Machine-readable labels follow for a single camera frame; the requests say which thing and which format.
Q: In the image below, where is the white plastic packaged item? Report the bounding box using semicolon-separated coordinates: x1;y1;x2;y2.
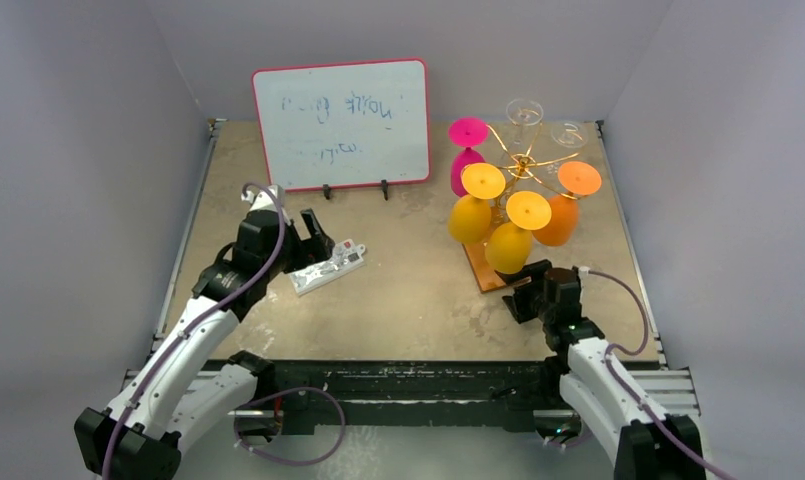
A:
288;239;367;296

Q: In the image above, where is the yellow wine glass front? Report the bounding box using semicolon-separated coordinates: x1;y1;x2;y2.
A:
484;191;551;274

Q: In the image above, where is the yellow wine glass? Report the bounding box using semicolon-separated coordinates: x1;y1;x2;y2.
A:
484;191;551;274
447;163;506;244

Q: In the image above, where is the gold wire wine glass rack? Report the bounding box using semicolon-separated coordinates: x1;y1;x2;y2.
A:
449;118;602;293

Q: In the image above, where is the red framed whiteboard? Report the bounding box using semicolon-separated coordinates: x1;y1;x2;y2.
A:
251;58;431;191

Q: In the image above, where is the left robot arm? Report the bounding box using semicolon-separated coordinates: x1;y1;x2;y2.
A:
74;205;334;479

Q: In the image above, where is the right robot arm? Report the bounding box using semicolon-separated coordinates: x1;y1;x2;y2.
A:
500;260;710;479

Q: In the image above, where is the yellow wine glass left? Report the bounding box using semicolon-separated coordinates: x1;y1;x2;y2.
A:
447;163;506;244

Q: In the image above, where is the orange wine glass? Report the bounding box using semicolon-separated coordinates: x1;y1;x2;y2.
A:
533;161;602;247

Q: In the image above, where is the clear wine glass right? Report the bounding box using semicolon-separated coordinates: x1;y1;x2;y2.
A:
550;120;590;151

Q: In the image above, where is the clear wine glass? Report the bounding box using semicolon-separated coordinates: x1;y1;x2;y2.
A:
550;120;590;151
505;98;544;158

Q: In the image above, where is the pink wine glass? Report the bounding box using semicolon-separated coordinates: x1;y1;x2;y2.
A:
448;117;489;197

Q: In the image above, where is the clear wine glass left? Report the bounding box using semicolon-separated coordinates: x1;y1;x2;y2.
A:
505;98;544;158

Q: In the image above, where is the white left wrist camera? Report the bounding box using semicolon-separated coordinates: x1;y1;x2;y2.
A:
241;182;285;214

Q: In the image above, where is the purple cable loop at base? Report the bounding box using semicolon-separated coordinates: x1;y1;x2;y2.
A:
232;387;347;468

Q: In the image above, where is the black metal base frame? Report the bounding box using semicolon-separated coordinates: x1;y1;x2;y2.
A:
219;351;577;435

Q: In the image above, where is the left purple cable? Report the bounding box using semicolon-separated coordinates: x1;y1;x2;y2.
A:
100;182;289;480

